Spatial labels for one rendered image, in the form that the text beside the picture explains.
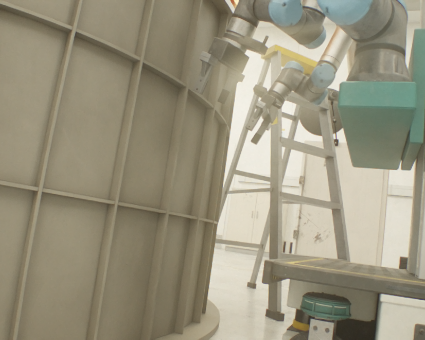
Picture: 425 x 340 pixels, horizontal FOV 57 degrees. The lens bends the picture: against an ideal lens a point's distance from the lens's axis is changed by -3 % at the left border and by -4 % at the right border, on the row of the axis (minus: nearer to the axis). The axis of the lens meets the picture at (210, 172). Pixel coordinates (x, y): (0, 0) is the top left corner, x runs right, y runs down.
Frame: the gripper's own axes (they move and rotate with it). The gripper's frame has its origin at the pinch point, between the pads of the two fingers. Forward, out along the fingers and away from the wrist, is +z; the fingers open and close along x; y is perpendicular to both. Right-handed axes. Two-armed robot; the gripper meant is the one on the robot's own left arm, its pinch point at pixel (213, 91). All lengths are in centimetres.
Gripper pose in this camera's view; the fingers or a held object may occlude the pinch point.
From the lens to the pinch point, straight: 113.2
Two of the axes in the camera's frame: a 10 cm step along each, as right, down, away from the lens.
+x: -5.0, -0.6, -8.6
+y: -7.6, -4.4, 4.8
